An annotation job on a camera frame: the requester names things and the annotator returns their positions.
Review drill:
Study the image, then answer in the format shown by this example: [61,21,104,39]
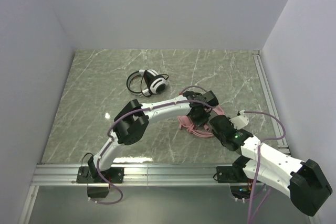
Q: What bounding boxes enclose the white and black headphones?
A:
[126,69,169,97]

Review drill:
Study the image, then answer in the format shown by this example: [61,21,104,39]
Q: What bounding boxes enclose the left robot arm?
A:
[88,91,218,182]

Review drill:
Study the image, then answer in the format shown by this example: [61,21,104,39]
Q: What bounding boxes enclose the aluminium right side rail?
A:
[252,50,291,156]

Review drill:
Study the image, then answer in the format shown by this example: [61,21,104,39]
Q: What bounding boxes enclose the aluminium rail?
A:
[31,163,308,187]
[252,50,291,156]

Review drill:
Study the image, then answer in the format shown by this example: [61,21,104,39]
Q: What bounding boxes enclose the aluminium front rail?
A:
[31,163,308,187]

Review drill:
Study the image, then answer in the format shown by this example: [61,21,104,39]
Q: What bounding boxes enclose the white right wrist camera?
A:
[230,110,249,130]

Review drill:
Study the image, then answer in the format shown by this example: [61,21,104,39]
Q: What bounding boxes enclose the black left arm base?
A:
[76,152,124,205]

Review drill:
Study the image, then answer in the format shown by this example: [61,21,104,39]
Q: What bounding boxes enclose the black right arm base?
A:
[213,166,253,201]

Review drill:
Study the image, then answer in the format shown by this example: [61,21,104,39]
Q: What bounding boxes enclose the black headphone cable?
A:
[139,73,169,98]

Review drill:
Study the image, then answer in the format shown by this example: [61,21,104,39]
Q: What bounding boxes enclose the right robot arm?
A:
[209,115,332,217]

